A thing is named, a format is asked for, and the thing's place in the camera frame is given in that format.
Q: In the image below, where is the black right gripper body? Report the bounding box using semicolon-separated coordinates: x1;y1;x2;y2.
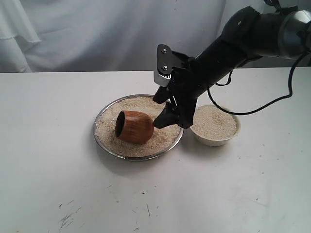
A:
156;44;205;129

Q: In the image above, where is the brown wooden cup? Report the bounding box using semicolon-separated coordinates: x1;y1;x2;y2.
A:
114;110;154;144

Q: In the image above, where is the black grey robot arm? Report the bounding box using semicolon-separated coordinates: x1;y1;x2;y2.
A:
153;0;311;129

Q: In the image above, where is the round metal rice tray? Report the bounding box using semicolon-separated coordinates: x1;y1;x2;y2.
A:
93;94;184;161

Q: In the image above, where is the white bowl of rice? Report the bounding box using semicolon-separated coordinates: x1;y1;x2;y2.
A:
190;105;241;147

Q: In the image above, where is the white backdrop curtain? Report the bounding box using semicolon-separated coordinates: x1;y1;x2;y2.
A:
0;0;274;73

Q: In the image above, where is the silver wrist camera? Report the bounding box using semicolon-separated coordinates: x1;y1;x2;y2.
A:
154;70;173;87

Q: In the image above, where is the black camera cable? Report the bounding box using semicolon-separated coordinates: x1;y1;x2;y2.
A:
206;0;311;115

